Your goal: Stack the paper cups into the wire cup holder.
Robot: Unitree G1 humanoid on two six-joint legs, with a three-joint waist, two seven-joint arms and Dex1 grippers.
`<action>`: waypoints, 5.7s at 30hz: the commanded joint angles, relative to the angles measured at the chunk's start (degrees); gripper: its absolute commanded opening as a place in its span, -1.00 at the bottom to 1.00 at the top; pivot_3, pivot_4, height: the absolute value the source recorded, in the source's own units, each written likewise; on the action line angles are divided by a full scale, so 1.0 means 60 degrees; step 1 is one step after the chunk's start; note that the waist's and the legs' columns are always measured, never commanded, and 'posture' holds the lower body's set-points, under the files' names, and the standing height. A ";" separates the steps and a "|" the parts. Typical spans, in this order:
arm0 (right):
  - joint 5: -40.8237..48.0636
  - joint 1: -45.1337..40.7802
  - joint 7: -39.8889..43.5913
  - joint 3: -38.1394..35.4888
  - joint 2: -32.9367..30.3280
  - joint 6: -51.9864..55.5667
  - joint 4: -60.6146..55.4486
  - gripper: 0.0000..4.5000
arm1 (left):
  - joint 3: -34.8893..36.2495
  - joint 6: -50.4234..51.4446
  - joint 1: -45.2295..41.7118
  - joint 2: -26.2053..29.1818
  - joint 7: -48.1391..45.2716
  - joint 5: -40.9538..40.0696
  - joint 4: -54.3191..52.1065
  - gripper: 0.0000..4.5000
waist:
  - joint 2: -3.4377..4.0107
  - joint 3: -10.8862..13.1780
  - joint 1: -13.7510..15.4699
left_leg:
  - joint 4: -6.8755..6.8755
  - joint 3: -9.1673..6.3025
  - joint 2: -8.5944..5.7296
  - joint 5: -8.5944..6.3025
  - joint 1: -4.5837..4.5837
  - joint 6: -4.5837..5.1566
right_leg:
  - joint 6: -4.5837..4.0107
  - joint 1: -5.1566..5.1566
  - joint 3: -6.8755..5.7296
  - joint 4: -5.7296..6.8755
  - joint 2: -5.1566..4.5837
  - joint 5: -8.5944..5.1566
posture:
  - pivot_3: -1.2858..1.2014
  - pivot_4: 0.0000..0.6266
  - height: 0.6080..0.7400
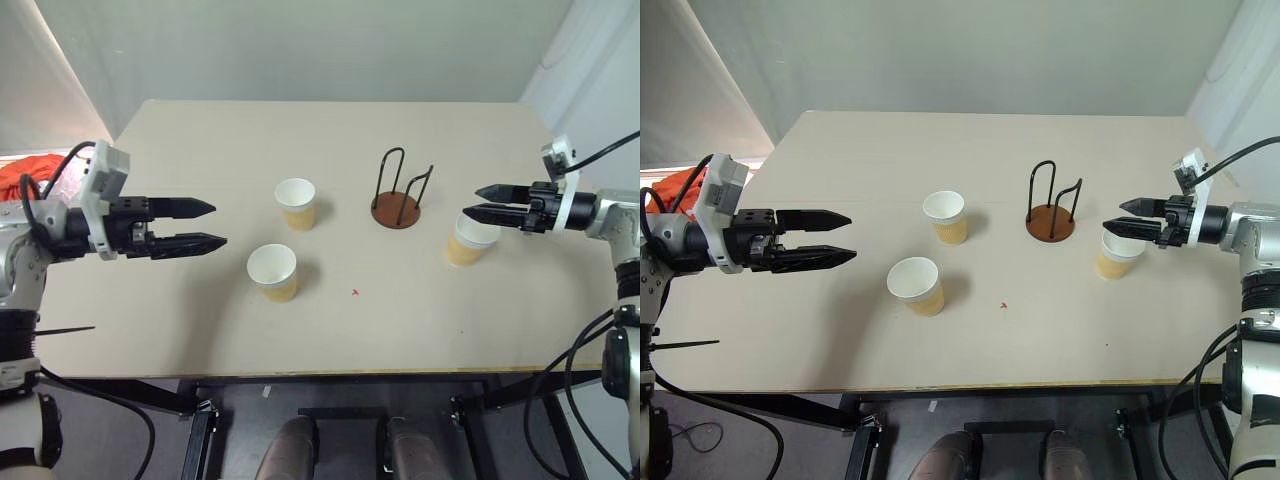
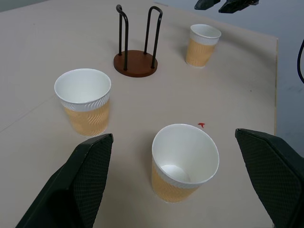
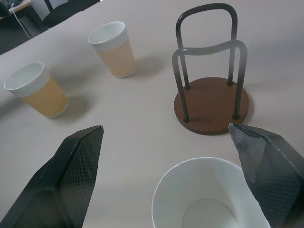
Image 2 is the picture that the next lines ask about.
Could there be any wooden base cup holder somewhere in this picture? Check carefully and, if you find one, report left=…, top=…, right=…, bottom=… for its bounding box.
left=113, top=4, right=163, bottom=78

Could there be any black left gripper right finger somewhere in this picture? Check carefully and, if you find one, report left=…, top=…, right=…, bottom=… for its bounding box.
left=235, top=128, right=304, bottom=228

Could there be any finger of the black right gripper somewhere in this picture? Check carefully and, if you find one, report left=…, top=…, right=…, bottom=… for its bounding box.
left=218, top=0, right=260, bottom=14
left=194, top=0, right=220, bottom=10

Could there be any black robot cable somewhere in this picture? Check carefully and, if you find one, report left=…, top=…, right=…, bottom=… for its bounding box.
left=296, top=38, right=304, bottom=84

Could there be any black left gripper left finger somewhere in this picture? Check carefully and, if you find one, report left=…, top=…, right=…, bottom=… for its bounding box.
left=16, top=133, right=114, bottom=228

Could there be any orange and white paper cup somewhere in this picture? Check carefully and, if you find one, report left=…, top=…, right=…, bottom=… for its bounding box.
left=54, top=68, right=112, bottom=138
left=185, top=24, right=222, bottom=69
left=151, top=123, right=220, bottom=203

